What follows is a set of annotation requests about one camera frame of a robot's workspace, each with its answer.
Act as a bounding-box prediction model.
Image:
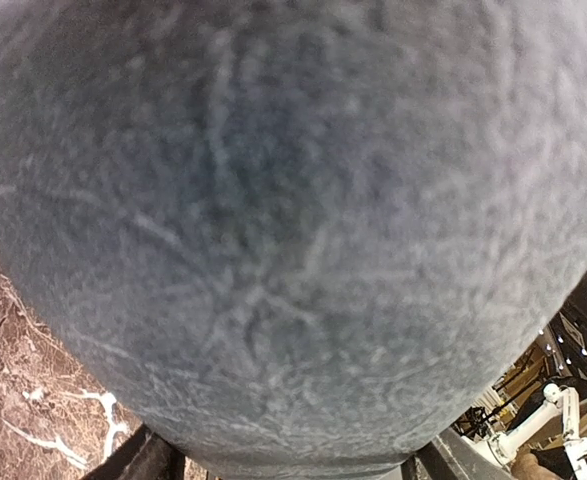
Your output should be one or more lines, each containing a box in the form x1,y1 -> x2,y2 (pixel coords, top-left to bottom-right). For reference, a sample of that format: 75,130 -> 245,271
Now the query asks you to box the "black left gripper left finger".
82,425 -> 186,480

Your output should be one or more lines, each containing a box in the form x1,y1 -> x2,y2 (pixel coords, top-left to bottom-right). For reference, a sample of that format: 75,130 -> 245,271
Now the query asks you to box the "blue textured glasses case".
0,1 -> 587,479

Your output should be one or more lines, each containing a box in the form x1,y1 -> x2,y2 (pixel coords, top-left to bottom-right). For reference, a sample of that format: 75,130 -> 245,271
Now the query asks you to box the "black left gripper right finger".
402,429 -> 512,480

